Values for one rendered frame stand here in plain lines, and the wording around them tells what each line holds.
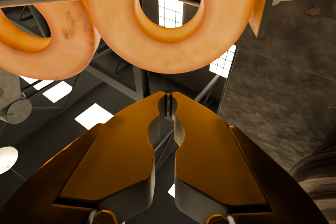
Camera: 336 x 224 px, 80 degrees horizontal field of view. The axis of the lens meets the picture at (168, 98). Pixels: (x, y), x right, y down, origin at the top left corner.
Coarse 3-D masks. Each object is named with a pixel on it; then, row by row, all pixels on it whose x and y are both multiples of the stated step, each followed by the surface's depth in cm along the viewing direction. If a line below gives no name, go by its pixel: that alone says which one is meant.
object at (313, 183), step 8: (320, 160) 44; (328, 160) 42; (304, 168) 47; (312, 168) 44; (320, 168) 42; (328, 168) 41; (296, 176) 49; (304, 176) 45; (312, 176) 41; (320, 176) 39; (328, 176) 38; (304, 184) 43; (312, 184) 41; (320, 184) 40; (328, 184) 39; (312, 192) 43; (320, 192) 41
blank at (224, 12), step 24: (96, 0) 18; (120, 0) 18; (216, 0) 18; (240, 0) 18; (96, 24) 20; (120, 24) 20; (144, 24) 21; (192, 24) 21; (216, 24) 19; (240, 24) 19; (120, 48) 22; (144, 48) 22; (168, 48) 22; (192, 48) 21; (216, 48) 21; (168, 72) 24
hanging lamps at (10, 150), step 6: (0, 150) 407; (6, 150) 410; (12, 150) 409; (0, 156) 406; (6, 156) 410; (12, 156) 408; (0, 162) 391; (6, 162) 398; (12, 162) 405; (0, 168) 398; (6, 168) 404; (18, 174) 436
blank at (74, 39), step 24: (0, 24) 22; (48, 24) 20; (72, 24) 20; (0, 48) 22; (24, 48) 23; (48, 48) 22; (72, 48) 22; (96, 48) 24; (24, 72) 25; (48, 72) 25; (72, 72) 24
